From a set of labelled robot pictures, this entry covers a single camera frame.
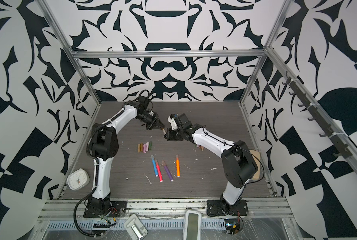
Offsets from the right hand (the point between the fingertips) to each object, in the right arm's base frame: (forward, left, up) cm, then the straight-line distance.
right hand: (165, 136), depth 85 cm
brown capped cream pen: (+5, +1, 0) cm, 5 cm away
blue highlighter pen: (-12, +6, -12) cm, 18 cm away
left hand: (+9, 0, 0) cm, 9 cm away
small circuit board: (-40, -32, -15) cm, 53 cm away
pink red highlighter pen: (-15, +4, -13) cm, 20 cm away
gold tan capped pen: (-16, -17, +19) cm, 30 cm away
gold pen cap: (-1, +17, -12) cm, 21 cm away
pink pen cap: (-1, +14, -12) cm, 18 cm away
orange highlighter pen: (-13, -7, -13) cm, 19 cm away
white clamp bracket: (-41, +12, -10) cm, 44 cm away
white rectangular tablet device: (-40, -13, -10) cm, 44 cm away
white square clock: (-20, +46, -9) cm, 51 cm away
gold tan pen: (-17, -17, +18) cm, 30 cm away
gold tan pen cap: (+1, +16, -13) cm, 20 cm away
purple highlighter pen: (-19, -3, -13) cm, 23 cm away
